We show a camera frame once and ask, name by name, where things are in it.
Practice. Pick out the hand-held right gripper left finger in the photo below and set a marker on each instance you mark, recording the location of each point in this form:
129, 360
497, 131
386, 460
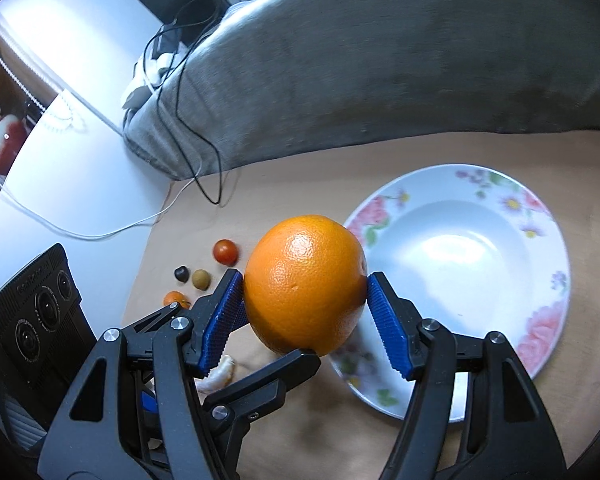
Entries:
221, 322

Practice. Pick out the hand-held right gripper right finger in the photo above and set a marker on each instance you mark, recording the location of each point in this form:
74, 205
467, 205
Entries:
387, 325

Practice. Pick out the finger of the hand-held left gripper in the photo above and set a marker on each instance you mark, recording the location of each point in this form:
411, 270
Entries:
260, 390

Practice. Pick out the small brown kiwi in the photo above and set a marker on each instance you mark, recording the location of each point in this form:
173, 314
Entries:
200, 279

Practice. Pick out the small mandarin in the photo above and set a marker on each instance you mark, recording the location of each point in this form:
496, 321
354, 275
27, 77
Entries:
176, 298

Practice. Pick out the red cherry tomato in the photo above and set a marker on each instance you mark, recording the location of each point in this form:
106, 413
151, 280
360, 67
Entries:
225, 252

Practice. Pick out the large orange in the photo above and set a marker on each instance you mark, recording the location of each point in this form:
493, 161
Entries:
305, 280

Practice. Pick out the floral white plate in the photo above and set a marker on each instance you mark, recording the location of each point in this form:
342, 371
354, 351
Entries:
470, 260

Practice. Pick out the dark small date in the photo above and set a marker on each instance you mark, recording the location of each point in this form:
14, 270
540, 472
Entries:
181, 274

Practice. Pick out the tan table cover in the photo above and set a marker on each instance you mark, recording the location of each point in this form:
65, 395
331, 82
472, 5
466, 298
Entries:
305, 195

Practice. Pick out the red and white vase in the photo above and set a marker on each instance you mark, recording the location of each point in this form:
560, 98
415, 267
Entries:
5, 142

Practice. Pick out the white lace doily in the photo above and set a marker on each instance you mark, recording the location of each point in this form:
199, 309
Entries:
62, 117

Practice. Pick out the white power strip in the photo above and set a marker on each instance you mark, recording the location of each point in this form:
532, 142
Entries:
152, 67

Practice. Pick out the grey blanket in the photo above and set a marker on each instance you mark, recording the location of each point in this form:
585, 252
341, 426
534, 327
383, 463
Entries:
380, 60

